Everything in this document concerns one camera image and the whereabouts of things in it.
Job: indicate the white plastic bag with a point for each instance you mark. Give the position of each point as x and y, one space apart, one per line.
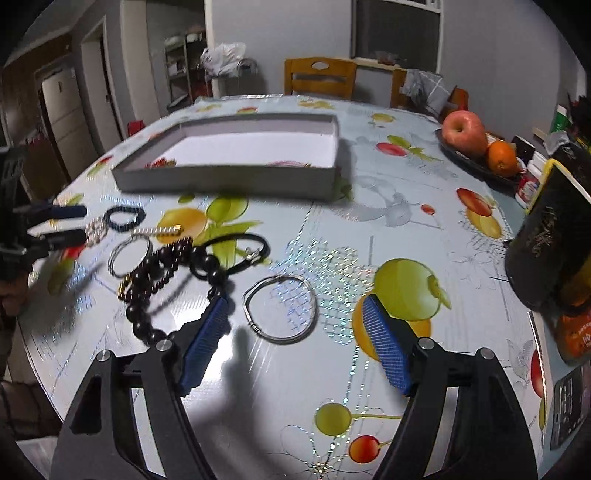
223 60

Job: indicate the right wooden chair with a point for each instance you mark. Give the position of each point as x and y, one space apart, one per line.
458 101

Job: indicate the wooden chair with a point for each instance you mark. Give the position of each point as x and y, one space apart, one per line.
458 101
329 77

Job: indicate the fruit pattern tablecloth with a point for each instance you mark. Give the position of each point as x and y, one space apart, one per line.
291 391

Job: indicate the thin silver ring bangle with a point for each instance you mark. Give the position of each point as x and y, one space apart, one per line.
128 254

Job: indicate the orange fruit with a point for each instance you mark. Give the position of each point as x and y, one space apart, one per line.
502 159

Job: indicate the grey cloth on chair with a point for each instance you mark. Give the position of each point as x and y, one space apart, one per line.
427 91

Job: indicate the black calculator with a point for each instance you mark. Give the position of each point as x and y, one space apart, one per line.
567 407

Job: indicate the grey shallow cardboard tray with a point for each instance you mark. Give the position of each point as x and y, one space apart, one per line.
279 155

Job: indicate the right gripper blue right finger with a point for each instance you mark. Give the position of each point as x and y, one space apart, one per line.
393 340

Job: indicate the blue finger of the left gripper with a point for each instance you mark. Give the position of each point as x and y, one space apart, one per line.
33 215
58 240

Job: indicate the silver wire bangle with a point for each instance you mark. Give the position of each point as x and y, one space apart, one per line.
281 309

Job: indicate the dark fruit plate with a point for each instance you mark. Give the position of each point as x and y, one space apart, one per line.
477 168

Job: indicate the red apple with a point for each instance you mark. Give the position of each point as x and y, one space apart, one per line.
464 131

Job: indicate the left wooden chair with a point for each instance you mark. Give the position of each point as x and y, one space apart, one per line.
329 77

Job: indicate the black yellow tea box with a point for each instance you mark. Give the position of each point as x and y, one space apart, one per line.
548 261

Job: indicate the silver refrigerator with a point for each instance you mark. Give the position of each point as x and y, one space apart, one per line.
67 121

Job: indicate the pearl bar hair clip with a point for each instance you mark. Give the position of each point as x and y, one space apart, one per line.
173 231

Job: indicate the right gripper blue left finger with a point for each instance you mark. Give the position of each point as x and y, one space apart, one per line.
197 341

